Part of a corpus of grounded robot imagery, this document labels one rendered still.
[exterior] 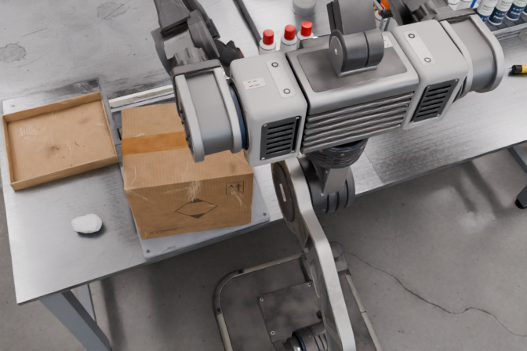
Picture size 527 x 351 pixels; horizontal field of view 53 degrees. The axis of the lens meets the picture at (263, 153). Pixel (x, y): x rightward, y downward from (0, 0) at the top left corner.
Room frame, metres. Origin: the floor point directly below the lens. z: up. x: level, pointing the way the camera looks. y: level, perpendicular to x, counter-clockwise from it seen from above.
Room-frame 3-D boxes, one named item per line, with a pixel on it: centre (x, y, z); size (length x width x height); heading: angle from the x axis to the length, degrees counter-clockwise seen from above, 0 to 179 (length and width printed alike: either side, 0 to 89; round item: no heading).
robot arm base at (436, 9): (0.82, -0.33, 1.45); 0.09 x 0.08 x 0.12; 111
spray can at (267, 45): (1.16, 0.01, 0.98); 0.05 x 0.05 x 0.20
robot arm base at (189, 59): (0.64, 0.14, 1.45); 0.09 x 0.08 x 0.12; 111
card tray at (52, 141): (0.89, 0.62, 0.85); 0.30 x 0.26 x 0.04; 114
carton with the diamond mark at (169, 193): (0.73, 0.19, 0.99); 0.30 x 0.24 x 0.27; 104
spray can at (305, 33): (1.20, -0.10, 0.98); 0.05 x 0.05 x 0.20
